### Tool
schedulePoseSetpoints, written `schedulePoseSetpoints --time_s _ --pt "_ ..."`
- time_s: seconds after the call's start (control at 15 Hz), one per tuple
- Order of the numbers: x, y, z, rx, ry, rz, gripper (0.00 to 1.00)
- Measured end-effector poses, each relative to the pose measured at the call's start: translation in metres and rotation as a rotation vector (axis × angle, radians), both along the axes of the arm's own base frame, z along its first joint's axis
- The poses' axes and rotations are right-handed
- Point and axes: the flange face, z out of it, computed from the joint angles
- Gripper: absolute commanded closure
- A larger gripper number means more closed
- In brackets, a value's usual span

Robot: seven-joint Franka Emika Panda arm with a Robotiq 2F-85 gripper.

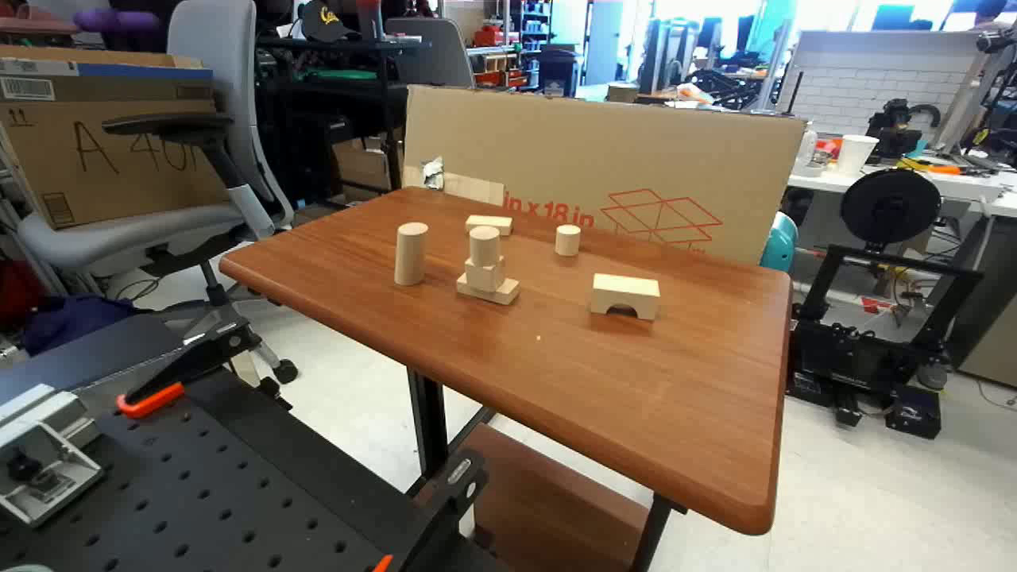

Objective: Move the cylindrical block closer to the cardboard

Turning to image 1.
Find tall wooden cylinder block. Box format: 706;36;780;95
395;221;428;287

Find small flat wooden block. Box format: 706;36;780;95
465;214;511;239

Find wooden arch block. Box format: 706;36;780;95
588;274;661;320

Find large cardboard sheet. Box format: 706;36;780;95
400;85;804;263

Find brown cardboard box left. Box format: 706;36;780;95
0;44;225;229

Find wooden cylinder on square base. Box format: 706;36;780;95
458;227;520;304

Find black clamp foreground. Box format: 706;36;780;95
365;450;487;572

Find orange black clamp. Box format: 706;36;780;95
115;326;256;419

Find black perforated workbench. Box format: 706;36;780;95
0;380;502;572

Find white paper cup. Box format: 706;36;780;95
836;134;876;174

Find grey office chair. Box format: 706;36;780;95
0;0;297;380

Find grey metal bracket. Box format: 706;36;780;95
0;383;100;526

